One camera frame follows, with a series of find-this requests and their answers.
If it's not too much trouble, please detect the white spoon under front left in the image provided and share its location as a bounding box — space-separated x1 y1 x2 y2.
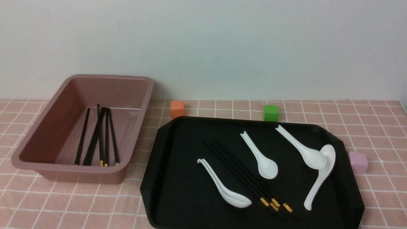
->
197 158 222 193

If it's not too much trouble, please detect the black chopstick bin leftmost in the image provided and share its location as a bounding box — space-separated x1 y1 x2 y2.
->
74 108 90 165

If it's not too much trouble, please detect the black chopstick bin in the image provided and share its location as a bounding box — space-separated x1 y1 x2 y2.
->
82 104 104 166
103 108 109 167
74 108 90 165
97 103 104 167
107 108 120 165

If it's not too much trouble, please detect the green cube block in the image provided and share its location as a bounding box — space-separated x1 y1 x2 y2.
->
263 105 279 122

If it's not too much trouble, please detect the white spoon back right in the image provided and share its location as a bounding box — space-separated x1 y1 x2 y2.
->
276 125 327 170

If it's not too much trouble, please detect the black chopstick bin rightmost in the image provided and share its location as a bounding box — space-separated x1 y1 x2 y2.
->
107 108 120 165

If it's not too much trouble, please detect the pink checkered tablecloth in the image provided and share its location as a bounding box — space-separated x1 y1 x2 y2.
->
0 99 407 229

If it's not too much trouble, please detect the pink plastic bin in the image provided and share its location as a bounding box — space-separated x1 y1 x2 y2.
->
11 74 155 184

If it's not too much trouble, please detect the white spoon centre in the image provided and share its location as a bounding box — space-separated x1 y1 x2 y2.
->
240 131 279 180

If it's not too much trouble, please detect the orange cube block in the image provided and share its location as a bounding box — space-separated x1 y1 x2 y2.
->
170 100 185 119

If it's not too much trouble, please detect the black plastic tray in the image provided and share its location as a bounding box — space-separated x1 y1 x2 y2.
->
141 116 365 229

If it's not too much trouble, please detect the white spoon far right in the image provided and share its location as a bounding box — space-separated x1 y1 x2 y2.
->
304 144 336 211

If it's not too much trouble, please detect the pink cube block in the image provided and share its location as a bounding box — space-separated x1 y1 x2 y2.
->
348 151 368 174

